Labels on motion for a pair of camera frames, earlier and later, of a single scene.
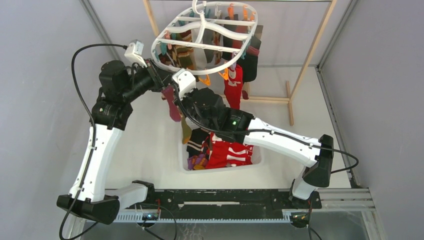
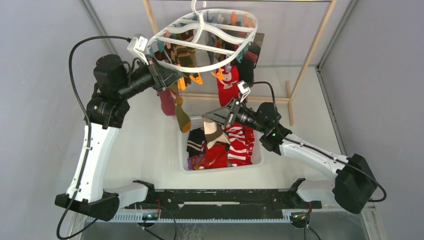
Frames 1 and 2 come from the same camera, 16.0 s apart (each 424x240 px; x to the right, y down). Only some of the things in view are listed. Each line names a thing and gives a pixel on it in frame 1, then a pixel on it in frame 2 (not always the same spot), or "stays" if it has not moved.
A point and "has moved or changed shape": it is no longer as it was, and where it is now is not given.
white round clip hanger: [202, 20] has moved or changed shape
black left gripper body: [158, 84] stays
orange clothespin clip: [225, 75] -> [218, 74]
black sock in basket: [198, 136] stays
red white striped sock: [239, 154] stays
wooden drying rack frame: [302, 72] stays
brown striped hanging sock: [183, 54] stays
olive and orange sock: [186, 130] has moved or changed shape
